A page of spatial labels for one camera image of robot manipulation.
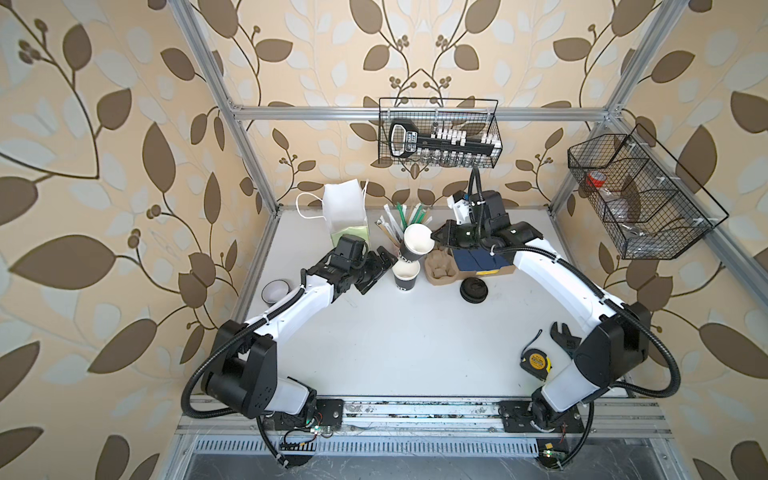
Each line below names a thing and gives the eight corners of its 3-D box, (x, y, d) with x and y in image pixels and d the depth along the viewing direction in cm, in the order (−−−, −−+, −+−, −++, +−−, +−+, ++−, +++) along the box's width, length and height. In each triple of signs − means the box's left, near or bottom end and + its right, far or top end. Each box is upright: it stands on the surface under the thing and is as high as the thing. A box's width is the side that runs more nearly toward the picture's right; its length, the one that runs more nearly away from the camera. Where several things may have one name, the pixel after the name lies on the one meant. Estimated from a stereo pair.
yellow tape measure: (518, 365, 83) (521, 362, 81) (525, 347, 87) (529, 343, 84) (543, 381, 81) (547, 378, 79) (550, 361, 84) (554, 357, 82)
